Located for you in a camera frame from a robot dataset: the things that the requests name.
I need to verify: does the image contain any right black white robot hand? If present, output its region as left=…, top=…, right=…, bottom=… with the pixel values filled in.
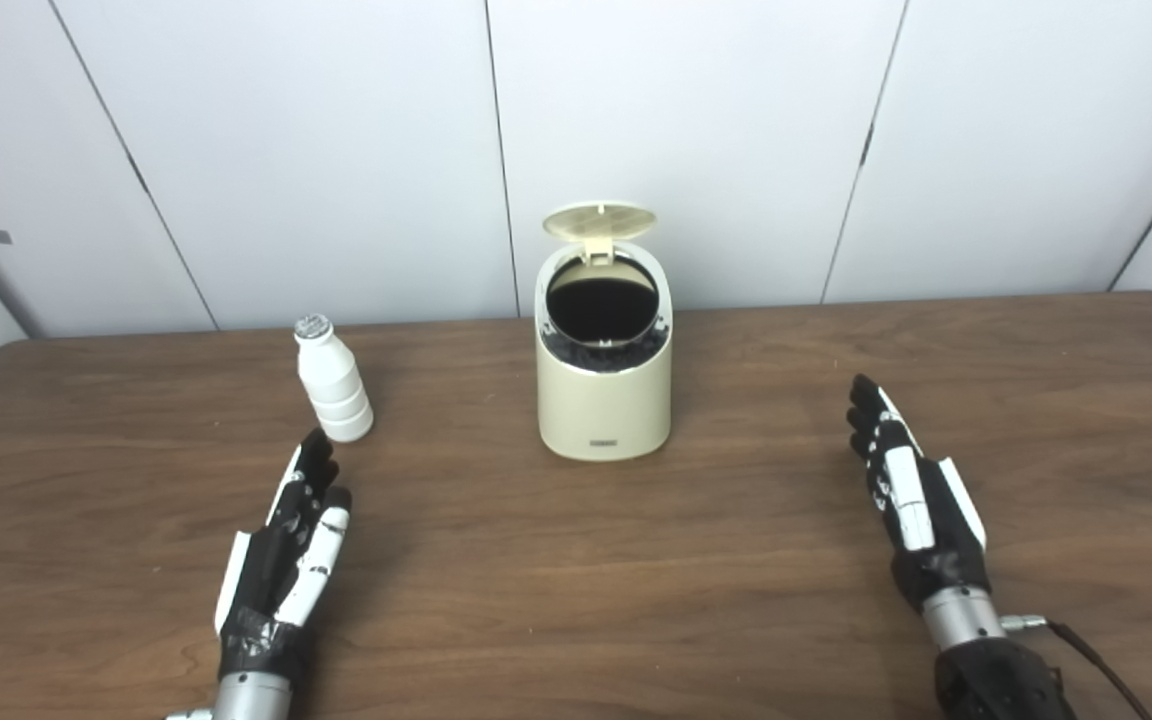
left=846, top=375, right=992, bottom=613

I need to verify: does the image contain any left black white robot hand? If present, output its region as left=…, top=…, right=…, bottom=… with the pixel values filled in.
left=214, top=430, right=353, bottom=681

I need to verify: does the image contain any small white plastic bottle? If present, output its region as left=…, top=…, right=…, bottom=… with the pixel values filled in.
left=294, top=314, right=375, bottom=444

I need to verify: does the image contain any cream-colored lidded bin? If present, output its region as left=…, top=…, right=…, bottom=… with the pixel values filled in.
left=534, top=202, right=674, bottom=463

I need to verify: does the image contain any black bin liner bag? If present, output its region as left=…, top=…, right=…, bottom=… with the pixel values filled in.
left=541, top=255, right=672, bottom=373

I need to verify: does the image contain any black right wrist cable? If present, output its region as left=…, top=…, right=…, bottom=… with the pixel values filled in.
left=1001, top=613, right=1152, bottom=720

